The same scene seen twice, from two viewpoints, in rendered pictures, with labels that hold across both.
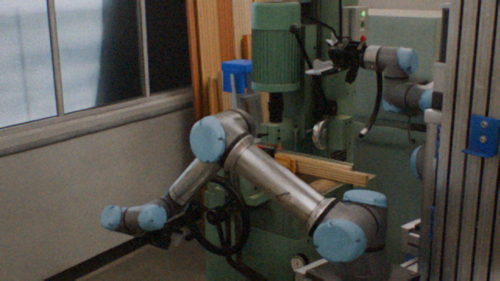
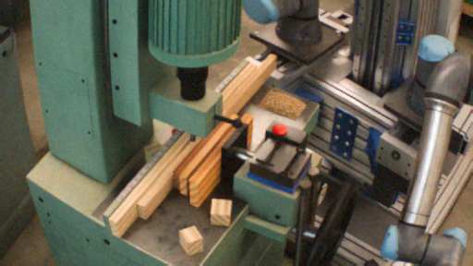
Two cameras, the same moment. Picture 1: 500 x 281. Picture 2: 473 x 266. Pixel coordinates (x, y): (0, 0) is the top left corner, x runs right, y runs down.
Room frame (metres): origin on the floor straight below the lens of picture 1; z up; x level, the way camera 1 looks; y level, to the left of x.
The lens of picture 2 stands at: (2.37, 0.99, 1.86)
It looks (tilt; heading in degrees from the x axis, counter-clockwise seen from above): 41 degrees down; 260
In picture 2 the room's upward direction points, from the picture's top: 3 degrees clockwise
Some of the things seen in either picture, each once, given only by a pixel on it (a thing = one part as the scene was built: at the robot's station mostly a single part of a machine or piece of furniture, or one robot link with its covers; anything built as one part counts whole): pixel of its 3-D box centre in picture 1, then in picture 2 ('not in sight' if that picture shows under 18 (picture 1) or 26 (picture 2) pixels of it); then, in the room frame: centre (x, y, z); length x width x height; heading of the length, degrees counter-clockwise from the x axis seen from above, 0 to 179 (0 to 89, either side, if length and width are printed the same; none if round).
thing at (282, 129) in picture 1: (279, 132); (185, 107); (2.29, -0.03, 1.03); 0.14 x 0.07 x 0.09; 143
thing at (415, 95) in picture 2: (363, 255); (429, 90); (1.57, -0.25, 0.87); 0.15 x 0.15 x 0.10
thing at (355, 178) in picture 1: (294, 165); (214, 126); (2.23, -0.09, 0.92); 0.60 x 0.02 x 0.04; 53
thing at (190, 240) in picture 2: not in sight; (190, 240); (2.31, 0.24, 0.92); 0.04 x 0.03 x 0.04; 110
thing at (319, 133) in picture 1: (323, 133); not in sight; (2.31, -0.19, 1.02); 0.12 x 0.03 x 0.12; 143
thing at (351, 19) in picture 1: (355, 27); not in sight; (2.45, -0.32, 1.40); 0.10 x 0.06 x 0.16; 143
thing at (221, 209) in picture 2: not in sight; (221, 212); (2.24, 0.16, 0.92); 0.04 x 0.04 x 0.03; 78
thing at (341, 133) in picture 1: (337, 131); not in sight; (2.33, -0.25, 1.02); 0.09 x 0.07 x 0.12; 53
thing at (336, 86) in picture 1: (342, 77); not in sight; (2.36, -0.27, 1.23); 0.09 x 0.08 x 0.15; 143
